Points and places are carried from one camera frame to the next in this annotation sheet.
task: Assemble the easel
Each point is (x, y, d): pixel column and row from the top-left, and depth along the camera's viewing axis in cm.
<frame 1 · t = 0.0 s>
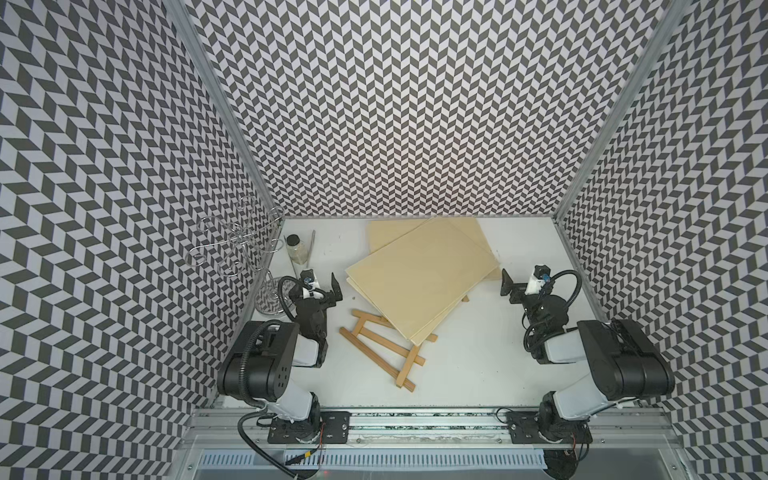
left hand: (317, 277, 90), fingers open
right hand: (519, 272, 89), fingers open
top plywood board: (410, 270, 93), point 10 cm above the table
middle plywood board: (389, 239, 102), point 10 cm above the table
glass spice jar: (296, 249, 102), point 8 cm above the table
metal tongs: (311, 247, 110), point 2 cm above the table

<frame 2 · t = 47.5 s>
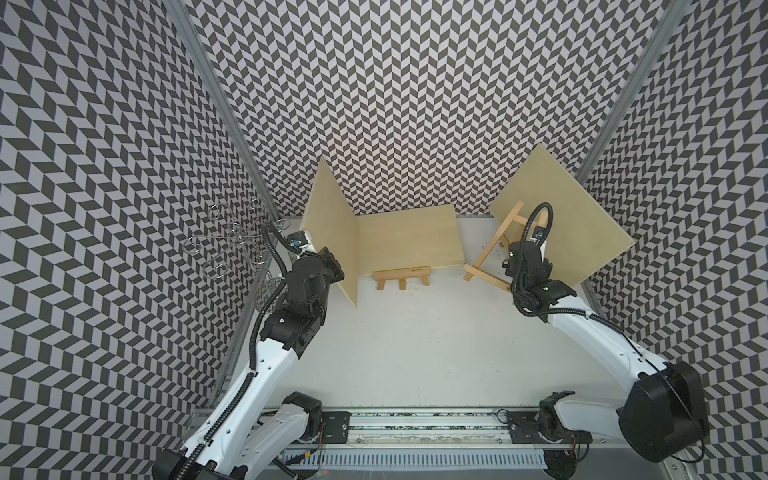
left hand: (328, 252, 74), fingers closed
right hand: (529, 259, 82), fingers closed
top plywood board: (585, 229, 82), point 27 cm above the table
middle plywood board: (331, 222, 114), point 5 cm above the table
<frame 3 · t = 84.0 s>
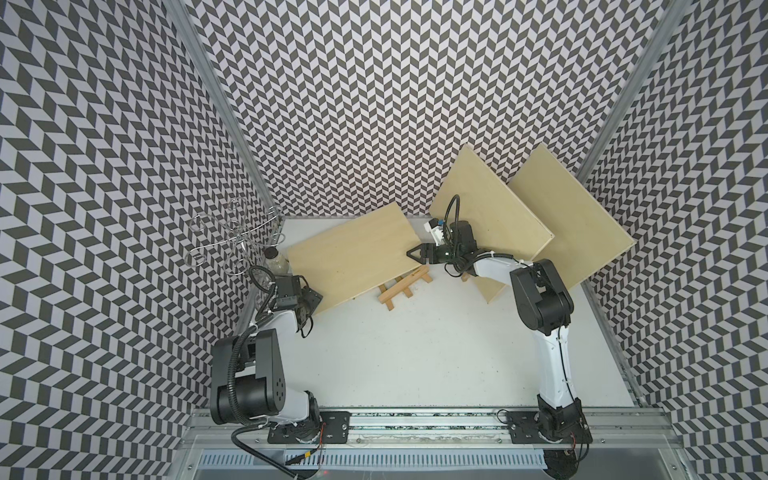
left hand: (314, 301, 94), fingers open
right hand: (412, 255, 98), fingers open
middle plywood board: (356, 257, 103), point 5 cm above the table
small wooden easel piece: (388, 295, 93), point 5 cm above the table
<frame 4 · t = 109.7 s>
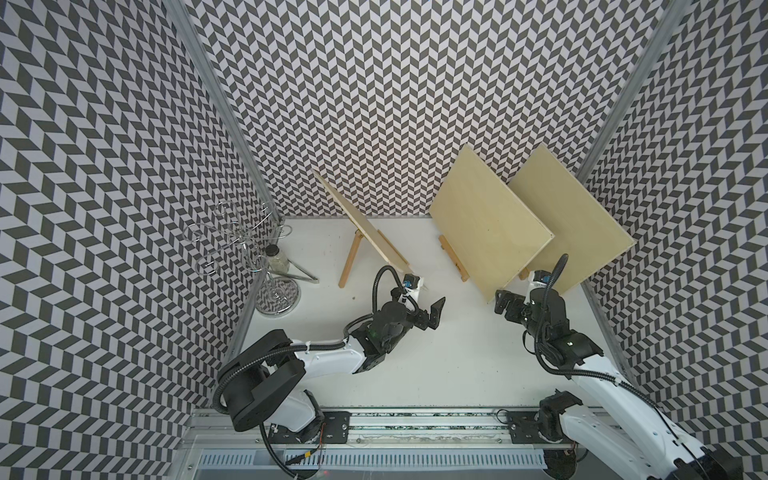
left hand: (430, 294, 81), fingers open
right hand: (512, 300, 82), fingers open
small wooden easel piece: (354, 251, 93), point 15 cm above the table
